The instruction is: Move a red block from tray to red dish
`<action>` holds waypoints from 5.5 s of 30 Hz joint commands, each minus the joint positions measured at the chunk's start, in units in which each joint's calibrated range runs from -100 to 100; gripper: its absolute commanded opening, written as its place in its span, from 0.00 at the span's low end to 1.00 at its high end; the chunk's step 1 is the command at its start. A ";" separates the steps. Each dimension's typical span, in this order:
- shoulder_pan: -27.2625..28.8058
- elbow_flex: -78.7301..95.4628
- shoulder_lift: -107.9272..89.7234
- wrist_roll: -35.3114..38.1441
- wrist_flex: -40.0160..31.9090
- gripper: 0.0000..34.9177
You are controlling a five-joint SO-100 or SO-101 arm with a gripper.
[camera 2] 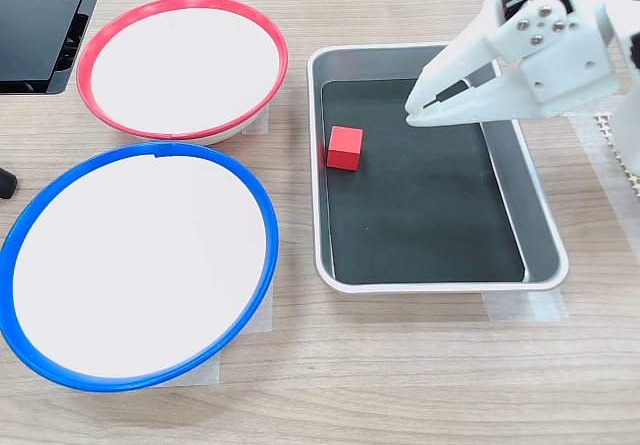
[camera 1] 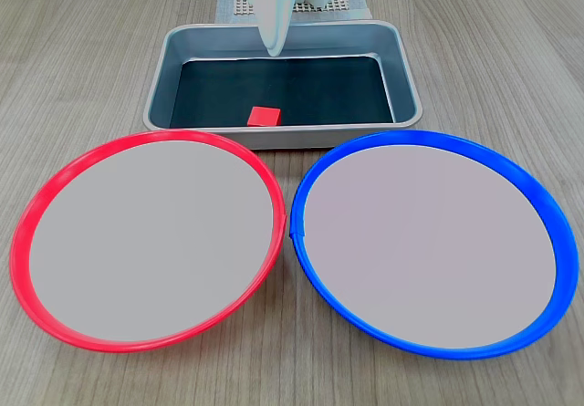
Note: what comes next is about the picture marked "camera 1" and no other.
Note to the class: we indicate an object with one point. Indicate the red-rimmed white plate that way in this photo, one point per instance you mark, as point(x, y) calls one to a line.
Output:
point(150, 242)

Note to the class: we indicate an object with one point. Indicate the small red cube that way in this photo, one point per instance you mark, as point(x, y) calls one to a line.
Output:
point(263, 117)

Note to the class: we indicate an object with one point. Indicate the black tray mat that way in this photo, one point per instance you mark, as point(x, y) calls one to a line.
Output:
point(319, 91)

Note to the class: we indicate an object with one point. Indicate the steel tray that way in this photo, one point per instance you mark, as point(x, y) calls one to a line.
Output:
point(401, 73)

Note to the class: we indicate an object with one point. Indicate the blue-rimmed white plate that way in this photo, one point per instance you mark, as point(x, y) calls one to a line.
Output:
point(429, 246)

